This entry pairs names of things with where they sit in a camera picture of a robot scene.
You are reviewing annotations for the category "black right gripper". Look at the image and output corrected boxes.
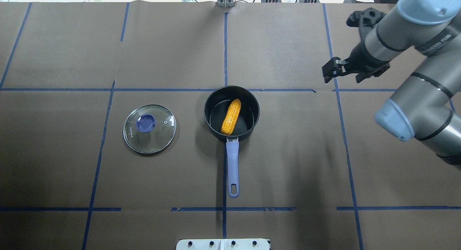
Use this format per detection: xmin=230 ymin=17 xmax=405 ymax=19
xmin=322 ymin=43 xmax=390 ymax=84

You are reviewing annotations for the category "yellow corn cob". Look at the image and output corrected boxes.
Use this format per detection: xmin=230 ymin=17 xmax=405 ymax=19
xmin=220 ymin=99 xmax=241 ymax=135

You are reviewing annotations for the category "glass lid blue knob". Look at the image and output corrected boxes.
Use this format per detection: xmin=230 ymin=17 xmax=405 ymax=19
xmin=122 ymin=104 xmax=176 ymax=155

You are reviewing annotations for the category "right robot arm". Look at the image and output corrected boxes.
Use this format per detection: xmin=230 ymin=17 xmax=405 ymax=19
xmin=322 ymin=0 xmax=461 ymax=169

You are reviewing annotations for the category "dark blue saucepan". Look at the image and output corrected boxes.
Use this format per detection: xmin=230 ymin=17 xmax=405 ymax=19
xmin=203 ymin=85 xmax=260 ymax=198

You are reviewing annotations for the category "right arm camera mount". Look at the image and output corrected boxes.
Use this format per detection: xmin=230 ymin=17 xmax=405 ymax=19
xmin=346 ymin=8 xmax=386 ymax=40

